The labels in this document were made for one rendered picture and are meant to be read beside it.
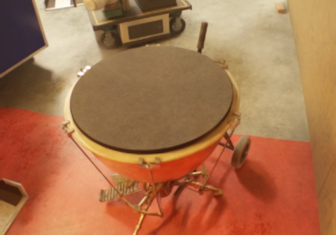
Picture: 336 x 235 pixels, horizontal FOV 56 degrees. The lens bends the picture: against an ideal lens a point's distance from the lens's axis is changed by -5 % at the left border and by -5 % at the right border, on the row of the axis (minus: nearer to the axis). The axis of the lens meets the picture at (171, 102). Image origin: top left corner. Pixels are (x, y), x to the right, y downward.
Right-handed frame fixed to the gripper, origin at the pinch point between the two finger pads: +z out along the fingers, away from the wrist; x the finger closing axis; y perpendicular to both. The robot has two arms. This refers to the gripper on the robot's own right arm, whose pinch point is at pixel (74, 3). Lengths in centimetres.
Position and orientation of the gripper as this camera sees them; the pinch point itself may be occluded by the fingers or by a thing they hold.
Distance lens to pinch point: 338.0
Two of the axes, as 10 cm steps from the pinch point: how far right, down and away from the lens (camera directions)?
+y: 9.4, -2.5, 2.3
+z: 0.5, 7.6, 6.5
